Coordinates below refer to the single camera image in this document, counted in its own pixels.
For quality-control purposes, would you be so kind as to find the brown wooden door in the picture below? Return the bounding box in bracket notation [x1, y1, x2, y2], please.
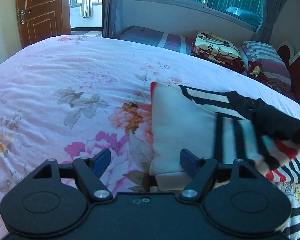
[16, 0, 71, 48]

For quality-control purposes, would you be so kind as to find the striped dinosaur knit sweater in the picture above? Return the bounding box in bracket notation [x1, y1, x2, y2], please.
[151, 82, 300, 239]

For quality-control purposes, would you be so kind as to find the grey left curtain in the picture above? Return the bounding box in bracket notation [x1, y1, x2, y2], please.
[102, 0, 123, 38]

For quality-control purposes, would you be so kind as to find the red heart-shaped headboard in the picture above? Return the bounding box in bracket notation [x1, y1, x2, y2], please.
[277, 42, 300, 104]

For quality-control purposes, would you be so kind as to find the striped pillow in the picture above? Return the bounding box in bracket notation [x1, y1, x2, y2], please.
[240, 41, 292, 94]

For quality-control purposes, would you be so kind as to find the grey right curtain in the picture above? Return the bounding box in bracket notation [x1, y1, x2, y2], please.
[253, 0, 287, 43]

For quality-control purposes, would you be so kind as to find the white floral bed quilt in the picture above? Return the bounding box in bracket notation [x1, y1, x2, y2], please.
[0, 35, 300, 239]

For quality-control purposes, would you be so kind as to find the white balcony curtain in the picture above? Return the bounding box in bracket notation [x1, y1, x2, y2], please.
[80, 0, 93, 18]

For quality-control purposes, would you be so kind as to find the striped purple bed sheet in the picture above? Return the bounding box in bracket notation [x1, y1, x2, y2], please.
[119, 26, 194, 55]

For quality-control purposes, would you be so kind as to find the folded yellow patterned blanket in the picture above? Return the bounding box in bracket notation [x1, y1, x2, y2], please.
[191, 31, 245, 74]

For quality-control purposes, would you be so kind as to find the grey curtain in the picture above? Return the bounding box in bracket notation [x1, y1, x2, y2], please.
[102, 0, 123, 38]
[253, 0, 287, 43]

